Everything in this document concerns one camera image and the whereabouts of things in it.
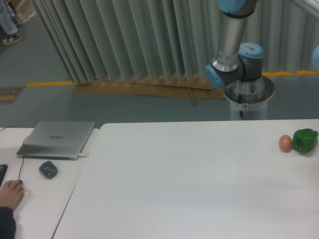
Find black keyboard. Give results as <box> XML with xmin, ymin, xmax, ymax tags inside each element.
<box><xmin>0</xmin><ymin>164</ymin><xmax>8</xmax><ymax>186</ymax></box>

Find black mouse cable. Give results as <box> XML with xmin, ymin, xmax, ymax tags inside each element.
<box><xmin>16</xmin><ymin>130</ymin><xmax>34</xmax><ymax>181</ymax></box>

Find brown cardboard sheet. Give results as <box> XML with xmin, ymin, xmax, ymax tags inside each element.
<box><xmin>73</xmin><ymin>73</ymin><xmax>225</xmax><ymax>105</ymax></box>

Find grey-green pleated curtain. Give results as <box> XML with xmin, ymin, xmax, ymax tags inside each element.
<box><xmin>33</xmin><ymin>0</ymin><xmax>319</xmax><ymax>84</ymax></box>

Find silver closed laptop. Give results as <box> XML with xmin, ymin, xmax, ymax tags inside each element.
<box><xmin>16</xmin><ymin>121</ymin><xmax>95</xmax><ymax>160</ymax></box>

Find person's hand on mouse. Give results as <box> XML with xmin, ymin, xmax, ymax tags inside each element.
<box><xmin>0</xmin><ymin>180</ymin><xmax>24</xmax><ymax>211</ymax></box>

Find dark sleeved forearm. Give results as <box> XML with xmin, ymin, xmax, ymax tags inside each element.
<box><xmin>0</xmin><ymin>207</ymin><xmax>16</xmax><ymax>239</ymax></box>

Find green bell pepper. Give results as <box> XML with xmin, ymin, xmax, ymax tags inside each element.
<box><xmin>292</xmin><ymin>128</ymin><xmax>319</xmax><ymax>154</ymax></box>

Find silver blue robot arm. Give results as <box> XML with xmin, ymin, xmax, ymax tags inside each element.
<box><xmin>205</xmin><ymin>0</ymin><xmax>319</xmax><ymax>94</ymax></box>

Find person's legs and shoes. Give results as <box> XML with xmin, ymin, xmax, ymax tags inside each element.
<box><xmin>0</xmin><ymin>0</ymin><xmax>35</xmax><ymax>45</ymax></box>

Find brown egg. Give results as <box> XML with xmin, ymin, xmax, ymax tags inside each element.
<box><xmin>279</xmin><ymin>135</ymin><xmax>292</xmax><ymax>152</ymax></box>

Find black small controller device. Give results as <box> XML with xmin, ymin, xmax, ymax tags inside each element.
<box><xmin>39</xmin><ymin>161</ymin><xmax>58</xmax><ymax>179</ymax></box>

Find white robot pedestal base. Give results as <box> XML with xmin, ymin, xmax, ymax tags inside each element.
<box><xmin>224</xmin><ymin>76</ymin><xmax>275</xmax><ymax>120</ymax></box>

